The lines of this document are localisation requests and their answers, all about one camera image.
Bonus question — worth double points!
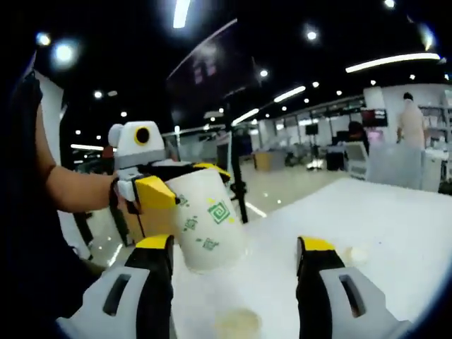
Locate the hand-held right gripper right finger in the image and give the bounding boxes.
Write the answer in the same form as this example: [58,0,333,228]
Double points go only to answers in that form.
[295,235,413,339]

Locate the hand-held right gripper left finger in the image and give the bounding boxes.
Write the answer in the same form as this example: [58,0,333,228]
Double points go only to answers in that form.
[56,234,177,339]

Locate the white paper cup green print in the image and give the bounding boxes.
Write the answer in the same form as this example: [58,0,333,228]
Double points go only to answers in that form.
[214,307,263,339]
[347,245,371,266]
[164,167,249,275]

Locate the person's left hand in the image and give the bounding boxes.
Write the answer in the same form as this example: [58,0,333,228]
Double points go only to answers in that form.
[109,175,142,215]

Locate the brown wooden desk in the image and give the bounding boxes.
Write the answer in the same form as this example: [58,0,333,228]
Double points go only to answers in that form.
[119,206,178,245]

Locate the black tripod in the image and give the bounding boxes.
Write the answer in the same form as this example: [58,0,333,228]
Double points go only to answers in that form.
[218,101,251,226]

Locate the cardboard box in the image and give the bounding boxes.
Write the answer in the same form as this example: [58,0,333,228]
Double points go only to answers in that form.
[254,151,286,173]

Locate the white table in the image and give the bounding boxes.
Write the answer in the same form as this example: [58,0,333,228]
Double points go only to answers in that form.
[171,177,452,339]

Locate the white desktop machine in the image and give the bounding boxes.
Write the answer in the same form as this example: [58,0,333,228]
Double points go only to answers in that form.
[343,140,370,178]

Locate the grey desk partition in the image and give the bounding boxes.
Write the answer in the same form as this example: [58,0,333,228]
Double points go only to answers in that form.
[367,142,425,191]

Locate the wall screen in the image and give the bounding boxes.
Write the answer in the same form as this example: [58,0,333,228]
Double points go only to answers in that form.
[361,109,388,128]

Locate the white wall shelves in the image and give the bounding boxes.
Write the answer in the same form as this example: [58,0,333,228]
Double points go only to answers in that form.
[422,103,452,150]

